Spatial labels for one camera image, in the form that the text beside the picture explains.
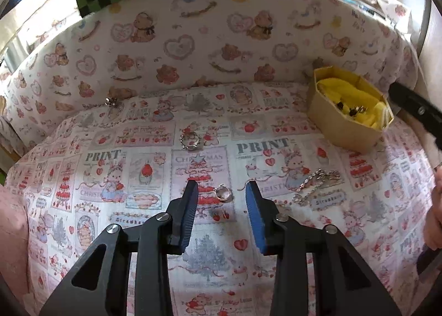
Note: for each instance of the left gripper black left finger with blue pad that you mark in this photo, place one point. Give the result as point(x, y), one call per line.
point(98, 282)

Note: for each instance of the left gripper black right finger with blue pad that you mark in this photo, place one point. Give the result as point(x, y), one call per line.
point(344, 283)

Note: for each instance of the octagonal cardboard jewelry box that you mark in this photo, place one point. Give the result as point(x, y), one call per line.
point(337, 128)

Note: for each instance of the person's right hand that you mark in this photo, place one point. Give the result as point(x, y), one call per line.
point(432, 231)

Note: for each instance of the yellow tissue in box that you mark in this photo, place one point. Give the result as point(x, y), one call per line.
point(355, 104)

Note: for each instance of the pink patterned pillow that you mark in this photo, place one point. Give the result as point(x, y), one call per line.
point(14, 243)

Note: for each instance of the small silver earring charm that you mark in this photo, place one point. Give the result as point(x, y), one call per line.
point(112, 102)

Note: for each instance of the teddy bear print blanket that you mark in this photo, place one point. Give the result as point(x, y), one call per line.
point(137, 46)

